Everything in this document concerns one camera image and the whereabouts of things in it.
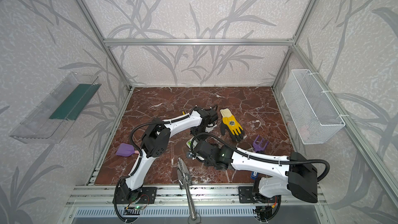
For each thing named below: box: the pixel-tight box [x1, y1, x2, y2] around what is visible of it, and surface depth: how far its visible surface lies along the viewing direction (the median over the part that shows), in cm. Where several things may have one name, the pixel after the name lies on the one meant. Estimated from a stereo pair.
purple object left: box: [116, 143, 136, 158], surface depth 90 cm
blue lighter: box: [250, 171, 259, 180], surface depth 79 cm
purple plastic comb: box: [252, 134, 269, 153], surface depth 93 cm
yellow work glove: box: [219, 107, 245, 142], surface depth 98 cm
